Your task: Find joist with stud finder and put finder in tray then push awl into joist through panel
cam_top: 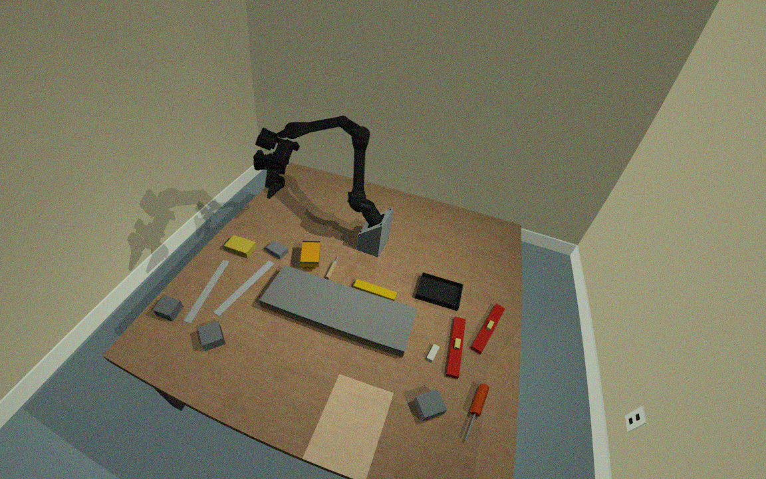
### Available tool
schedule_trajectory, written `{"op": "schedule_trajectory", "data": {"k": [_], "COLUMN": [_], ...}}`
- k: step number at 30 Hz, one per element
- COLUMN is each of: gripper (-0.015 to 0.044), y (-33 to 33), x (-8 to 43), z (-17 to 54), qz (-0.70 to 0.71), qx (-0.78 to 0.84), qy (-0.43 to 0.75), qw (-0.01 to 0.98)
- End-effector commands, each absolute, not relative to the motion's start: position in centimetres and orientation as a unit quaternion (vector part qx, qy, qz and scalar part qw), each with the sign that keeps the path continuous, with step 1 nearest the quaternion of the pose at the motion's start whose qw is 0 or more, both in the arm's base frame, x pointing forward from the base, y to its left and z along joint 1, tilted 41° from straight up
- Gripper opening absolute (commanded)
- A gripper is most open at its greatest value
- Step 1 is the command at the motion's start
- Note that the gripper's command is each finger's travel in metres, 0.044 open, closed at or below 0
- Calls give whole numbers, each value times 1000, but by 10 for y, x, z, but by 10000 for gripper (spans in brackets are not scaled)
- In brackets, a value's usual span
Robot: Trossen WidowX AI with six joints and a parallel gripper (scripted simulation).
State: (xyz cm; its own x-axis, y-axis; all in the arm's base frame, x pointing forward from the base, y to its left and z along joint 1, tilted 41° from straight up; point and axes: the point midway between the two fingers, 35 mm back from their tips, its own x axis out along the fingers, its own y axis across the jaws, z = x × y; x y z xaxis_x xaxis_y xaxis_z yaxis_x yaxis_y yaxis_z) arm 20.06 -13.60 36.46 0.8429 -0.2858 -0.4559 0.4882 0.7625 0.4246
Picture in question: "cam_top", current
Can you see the orange-handled awl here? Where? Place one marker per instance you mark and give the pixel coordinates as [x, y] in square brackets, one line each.
[478, 403]

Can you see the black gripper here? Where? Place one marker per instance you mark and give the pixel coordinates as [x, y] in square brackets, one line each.
[277, 165]

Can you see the long red flat bar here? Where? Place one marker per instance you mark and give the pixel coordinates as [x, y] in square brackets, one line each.
[455, 349]
[487, 329]

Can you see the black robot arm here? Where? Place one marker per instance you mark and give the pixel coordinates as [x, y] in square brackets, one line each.
[360, 136]

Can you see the grey flat strip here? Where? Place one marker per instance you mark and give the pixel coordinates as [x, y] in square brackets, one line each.
[227, 303]
[195, 309]

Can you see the tan handled awl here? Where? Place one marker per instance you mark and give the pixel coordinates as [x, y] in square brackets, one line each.
[331, 269]

